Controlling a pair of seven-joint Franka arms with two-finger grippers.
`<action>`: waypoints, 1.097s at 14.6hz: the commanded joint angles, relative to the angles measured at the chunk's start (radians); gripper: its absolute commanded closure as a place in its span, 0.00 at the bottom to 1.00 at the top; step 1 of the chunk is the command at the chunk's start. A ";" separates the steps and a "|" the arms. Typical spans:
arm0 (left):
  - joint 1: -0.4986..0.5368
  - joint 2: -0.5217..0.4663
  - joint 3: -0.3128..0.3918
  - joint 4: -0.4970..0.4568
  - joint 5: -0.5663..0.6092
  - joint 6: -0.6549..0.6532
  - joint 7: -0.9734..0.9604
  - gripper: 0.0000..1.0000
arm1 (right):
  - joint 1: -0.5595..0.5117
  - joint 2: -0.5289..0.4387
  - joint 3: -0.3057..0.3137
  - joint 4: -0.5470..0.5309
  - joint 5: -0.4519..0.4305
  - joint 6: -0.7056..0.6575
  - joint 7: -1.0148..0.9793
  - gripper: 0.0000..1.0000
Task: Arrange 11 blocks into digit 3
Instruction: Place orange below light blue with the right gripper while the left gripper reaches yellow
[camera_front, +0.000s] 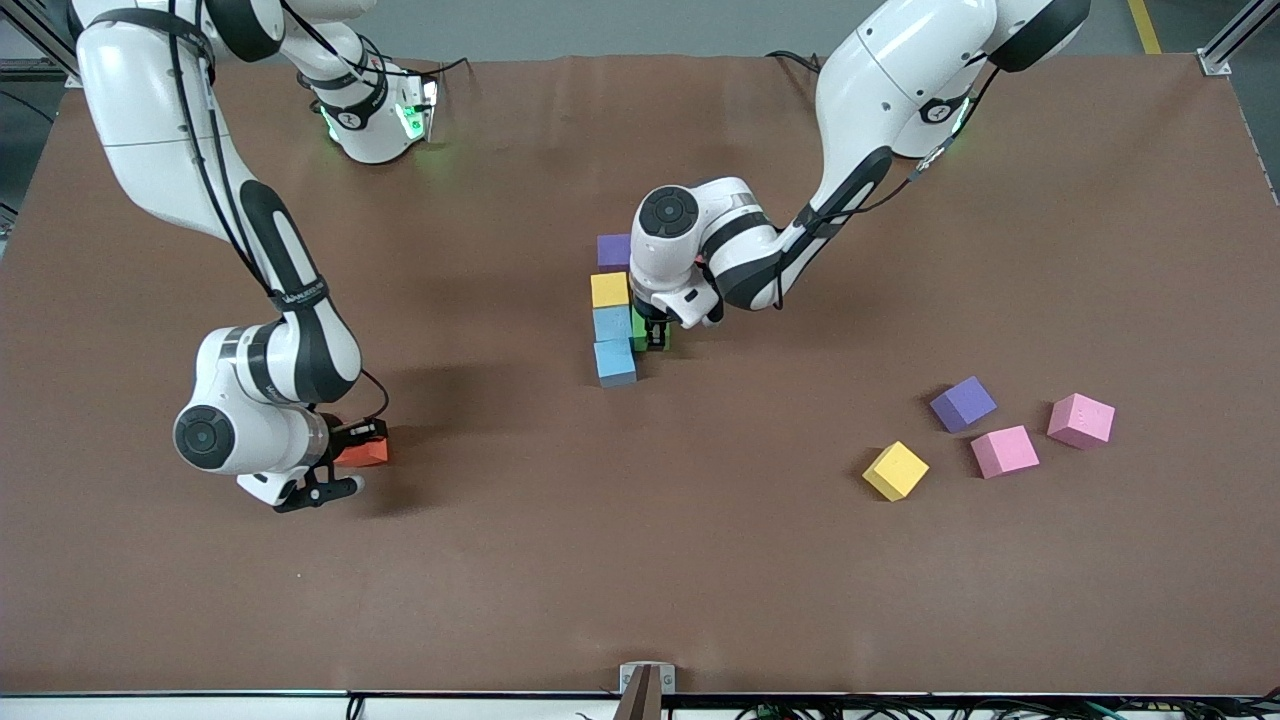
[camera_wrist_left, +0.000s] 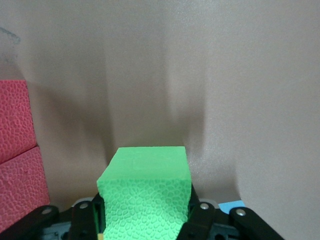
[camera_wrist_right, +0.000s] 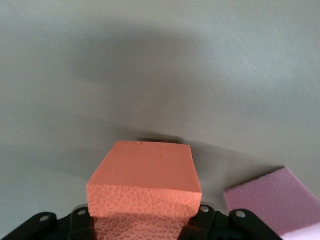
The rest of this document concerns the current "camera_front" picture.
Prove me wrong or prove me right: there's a green foam cube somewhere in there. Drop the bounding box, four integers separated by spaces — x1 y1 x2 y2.
630 308 673 354

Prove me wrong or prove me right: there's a brown table mat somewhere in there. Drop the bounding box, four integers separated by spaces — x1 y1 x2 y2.
0 52 1280 696

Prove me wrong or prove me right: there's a pink foam cube with dots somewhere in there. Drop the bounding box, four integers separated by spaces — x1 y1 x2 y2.
1046 392 1117 451

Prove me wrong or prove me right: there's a black arm base cable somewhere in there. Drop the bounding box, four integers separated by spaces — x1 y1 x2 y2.
765 48 829 79

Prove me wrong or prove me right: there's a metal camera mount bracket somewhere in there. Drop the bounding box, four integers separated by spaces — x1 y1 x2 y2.
619 662 677 720

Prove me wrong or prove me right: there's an aluminium frame profile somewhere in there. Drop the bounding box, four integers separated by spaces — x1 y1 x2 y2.
1197 0 1280 78
0 0 83 89

